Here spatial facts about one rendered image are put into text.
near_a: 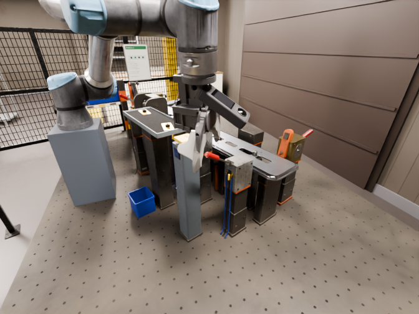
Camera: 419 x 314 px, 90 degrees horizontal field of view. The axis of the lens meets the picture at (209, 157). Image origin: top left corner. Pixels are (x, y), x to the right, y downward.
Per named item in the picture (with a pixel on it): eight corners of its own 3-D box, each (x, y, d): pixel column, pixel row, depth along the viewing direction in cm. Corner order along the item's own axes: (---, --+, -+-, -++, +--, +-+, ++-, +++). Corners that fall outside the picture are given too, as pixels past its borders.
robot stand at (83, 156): (74, 207, 108) (46, 134, 89) (80, 185, 124) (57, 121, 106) (116, 197, 114) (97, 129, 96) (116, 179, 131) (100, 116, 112)
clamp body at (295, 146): (295, 196, 116) (310, 136, 99) (280, 207, 108) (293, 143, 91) (282, 189, 122) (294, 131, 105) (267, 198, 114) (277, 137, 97)
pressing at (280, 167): (305, 165, 89) (306, 162, 88) (272, 184, 77) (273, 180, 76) (160, 103, 185) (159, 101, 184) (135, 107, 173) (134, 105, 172)
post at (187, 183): (202, 233, 92) (200, 143, 72) (187, 242, 88) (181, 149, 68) (192, 223, 98) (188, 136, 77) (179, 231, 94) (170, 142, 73)
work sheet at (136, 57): (151, 79, 206) (147, 43, 192) (128, 81, 194) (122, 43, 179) (151, 79, 208) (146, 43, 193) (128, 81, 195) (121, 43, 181)
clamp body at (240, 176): (246, 228, 95) (254, 159, 78) (227, 242, 89) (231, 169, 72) (235, 220, 100) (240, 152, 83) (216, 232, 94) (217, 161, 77)
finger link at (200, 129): (197, 151, 48) (204, 114, 48) (204, 153, 47) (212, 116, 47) (189, 149, 43) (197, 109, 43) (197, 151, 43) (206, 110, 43)
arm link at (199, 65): (222, 48, 42) (207, 54, 35) (222, 72, 44) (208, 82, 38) (188, 47, 44) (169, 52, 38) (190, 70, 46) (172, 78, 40)
